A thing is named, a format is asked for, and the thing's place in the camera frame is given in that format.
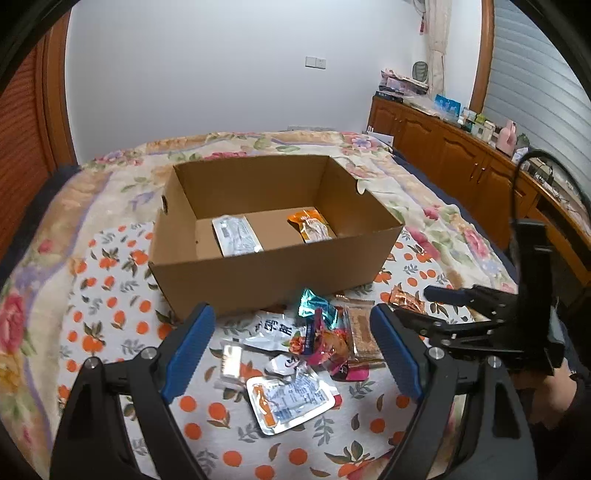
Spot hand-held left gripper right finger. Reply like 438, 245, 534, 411
369, 303, 541, 480

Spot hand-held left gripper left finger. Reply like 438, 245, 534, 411
53, 302, 218, 480

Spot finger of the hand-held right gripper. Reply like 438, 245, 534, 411
393, 308, 514, 361
424, 285, 519, 320

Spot small clear snack packet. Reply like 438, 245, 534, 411
217, 339, 245, 393

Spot brown biscuit packet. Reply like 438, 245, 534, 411
335, 295, 386, 370

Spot orange brown snack packet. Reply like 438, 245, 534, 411
389, 284, 428, 315

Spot pink snack packet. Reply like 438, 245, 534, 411
307, 330, 370, 381

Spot white packet blue lettering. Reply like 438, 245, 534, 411
242, 311, 333, 356

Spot white packet red lettering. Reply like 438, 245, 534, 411
264, 353, 308, 380

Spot teal foil snack packet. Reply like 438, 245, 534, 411
295, 288, 342, 320

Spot brown cardboard box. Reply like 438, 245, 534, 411
148, 155, 406, 319

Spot silver tray snack packet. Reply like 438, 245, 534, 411
246, 369, 338, 437

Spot person's right hand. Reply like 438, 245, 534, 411
512, 364, 578, 425

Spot orange fruit print cloth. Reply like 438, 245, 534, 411
55, 222, 522, 480

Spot white clear snack packet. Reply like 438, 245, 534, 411
212, 215, 264, 257

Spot wooden cabinet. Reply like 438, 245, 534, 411
368, 95, 591, 296

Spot pink bottle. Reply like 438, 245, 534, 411
496, 120, 518, 155

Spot floral blanket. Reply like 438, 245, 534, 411
0, 130, 518, 467

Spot blue box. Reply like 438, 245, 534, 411
434, 95, 462, 117

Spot stack of papers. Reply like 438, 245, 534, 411
379, 69, 431, 99

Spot grey window blinds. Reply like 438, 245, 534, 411
482, 0, 591, 151

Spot beige curtain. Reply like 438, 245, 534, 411
424, 0, 452, 95

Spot wooden door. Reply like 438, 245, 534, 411
0, 23, 79, 264

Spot black cable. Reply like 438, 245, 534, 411
510, 148, 591, 224

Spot wooden window frame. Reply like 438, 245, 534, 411
470, 0, 496, 116

